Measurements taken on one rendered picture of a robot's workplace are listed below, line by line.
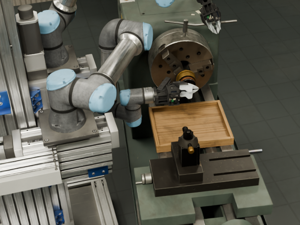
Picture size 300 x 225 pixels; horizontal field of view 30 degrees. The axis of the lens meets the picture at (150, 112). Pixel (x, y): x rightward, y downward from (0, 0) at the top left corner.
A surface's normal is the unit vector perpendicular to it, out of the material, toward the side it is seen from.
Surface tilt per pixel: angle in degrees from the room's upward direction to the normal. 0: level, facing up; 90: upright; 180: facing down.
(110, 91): 91
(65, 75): 7
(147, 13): 0
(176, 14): 0
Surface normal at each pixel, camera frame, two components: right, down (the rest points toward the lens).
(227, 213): -0.51, -0.64
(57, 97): -0.37, 0.57
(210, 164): -0.04, -0.79
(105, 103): 0.88, 0.28
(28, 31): 0.25, 0.58
